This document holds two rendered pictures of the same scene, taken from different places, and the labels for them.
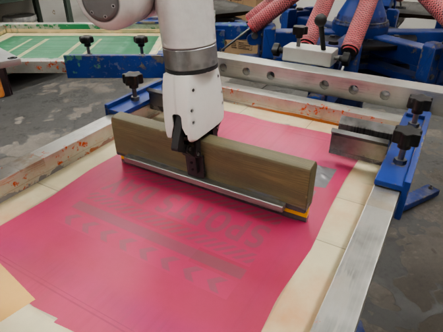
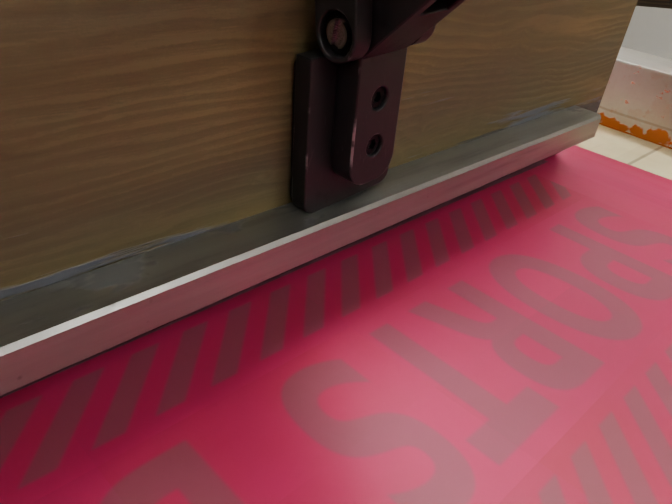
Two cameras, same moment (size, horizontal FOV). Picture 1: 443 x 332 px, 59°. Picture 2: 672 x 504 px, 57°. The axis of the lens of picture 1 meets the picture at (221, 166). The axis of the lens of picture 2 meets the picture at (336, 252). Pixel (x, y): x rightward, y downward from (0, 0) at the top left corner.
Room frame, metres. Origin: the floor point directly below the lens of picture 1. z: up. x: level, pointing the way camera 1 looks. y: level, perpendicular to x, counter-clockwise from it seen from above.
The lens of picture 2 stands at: (0.50, 0.19, 1.06)
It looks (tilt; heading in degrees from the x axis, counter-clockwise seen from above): 32 degrees down; 281
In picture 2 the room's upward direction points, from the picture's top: 8 degrees clockwise
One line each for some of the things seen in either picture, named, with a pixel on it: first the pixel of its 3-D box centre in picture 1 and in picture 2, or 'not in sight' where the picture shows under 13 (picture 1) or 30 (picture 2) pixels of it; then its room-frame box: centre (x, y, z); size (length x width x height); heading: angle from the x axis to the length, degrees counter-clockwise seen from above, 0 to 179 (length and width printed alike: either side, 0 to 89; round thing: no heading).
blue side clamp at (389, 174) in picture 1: (403, 155); not in sight; (0.62, -0.33, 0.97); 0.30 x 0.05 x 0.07; 150
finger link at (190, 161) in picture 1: (190, 161); (388, 86); (0.52, 0.05, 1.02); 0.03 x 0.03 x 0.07; 60
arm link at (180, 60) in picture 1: (193, 53); not in sight; (0.55, 0.04, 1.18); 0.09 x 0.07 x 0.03; 150
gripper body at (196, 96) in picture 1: (194, 95); not in sight; (0.55, 0.04, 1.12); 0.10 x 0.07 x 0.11; 150
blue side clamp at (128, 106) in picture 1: (158, 99); not in sight; (0.89, 0.15, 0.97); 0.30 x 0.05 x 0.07; 150
